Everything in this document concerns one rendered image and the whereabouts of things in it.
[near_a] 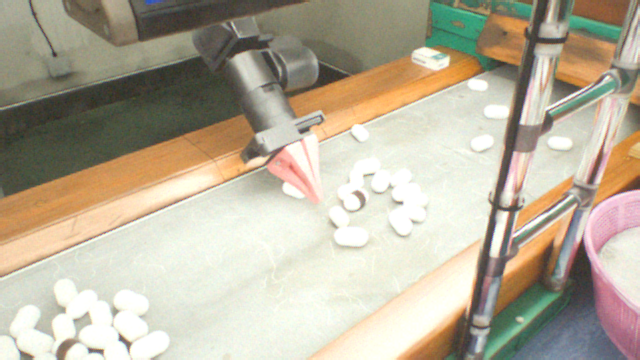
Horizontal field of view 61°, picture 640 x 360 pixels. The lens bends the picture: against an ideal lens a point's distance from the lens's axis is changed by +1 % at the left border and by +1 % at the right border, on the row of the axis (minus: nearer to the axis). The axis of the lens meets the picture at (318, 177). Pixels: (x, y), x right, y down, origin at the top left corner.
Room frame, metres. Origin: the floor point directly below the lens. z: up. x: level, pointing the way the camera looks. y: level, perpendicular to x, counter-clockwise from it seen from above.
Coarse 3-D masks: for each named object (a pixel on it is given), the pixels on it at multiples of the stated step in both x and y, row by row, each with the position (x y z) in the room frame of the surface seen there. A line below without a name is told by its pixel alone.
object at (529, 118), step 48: (528, 48) 0.33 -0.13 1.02; (624, 48) 0.43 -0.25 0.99; (528, 96) 0.33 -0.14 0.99; (576, 96) 0.38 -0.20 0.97; (624, 96) 0.42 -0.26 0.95; (528, 144) 0.33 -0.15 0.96; (576, 192) 0.42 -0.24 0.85; (528, 240) 0.36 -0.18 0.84; (576, 240) 0.42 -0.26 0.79; (480, 288) 0.33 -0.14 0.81; (528, 288) 0.43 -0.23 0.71; (480, 336) 0.33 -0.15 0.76; (528, 336) 0.39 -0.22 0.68
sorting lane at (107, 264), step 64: (384, 128) 0.75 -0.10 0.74; (448, 128) 0.75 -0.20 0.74; (576, 128) 0.75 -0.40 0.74; (256, 192) 0.58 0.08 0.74; (384, 192) 0.58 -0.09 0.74; (448, 192) 0.58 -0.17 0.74; (64, 256) 0.45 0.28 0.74; (128, 256) 0.45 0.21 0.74; (192, 256) 0.45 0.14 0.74; (256, 256) 0.45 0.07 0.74; (320, 256) 0.45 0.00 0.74; (384, 256) 0.45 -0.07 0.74; (448, 256) 0.45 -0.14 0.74; (0, 320) 0.36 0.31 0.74; (192, 320) 0.36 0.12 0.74; (256, 320) 0.36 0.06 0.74; (320, 320) 0.36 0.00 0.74
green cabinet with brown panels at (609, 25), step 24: (432, 0) 1.09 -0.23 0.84; (456, 0) 1.05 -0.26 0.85; (480, 0) 1.01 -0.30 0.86; (504, 0) 0.98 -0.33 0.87; (528, 0) 0.95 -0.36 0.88; (576, 0) 0.89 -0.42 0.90; (600, 0) 0.86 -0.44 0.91; (624, 0) 0.84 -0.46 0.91; (576, 24) 0.87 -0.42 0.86; (600, 24) 0.84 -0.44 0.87
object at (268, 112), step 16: (256, 96) 0.60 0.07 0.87; (272, 96) 0.60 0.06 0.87; (256, 112) 0.59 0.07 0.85; (272, 112) 0.58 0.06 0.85; (288, 112) 0.59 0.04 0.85; (320, 112) 0.60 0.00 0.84; (256, 128) 0.58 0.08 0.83; (272, 128) 0.56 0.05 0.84; (304, 128) 0.59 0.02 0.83; (256, 144) 0.54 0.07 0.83
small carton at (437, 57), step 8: (424, 48) 0.98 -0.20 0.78; (416, 56) 0.96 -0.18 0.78; (424, 56) 0.94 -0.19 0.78; (432, 56) 0.94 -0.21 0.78; (440, 56) 0.94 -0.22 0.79; (448, 56) 0.94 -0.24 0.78; (424, 64) 0.94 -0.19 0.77; (432, 64) 0.93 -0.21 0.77; (440, 64) 0.93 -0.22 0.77; (448, 64) 0.94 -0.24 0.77
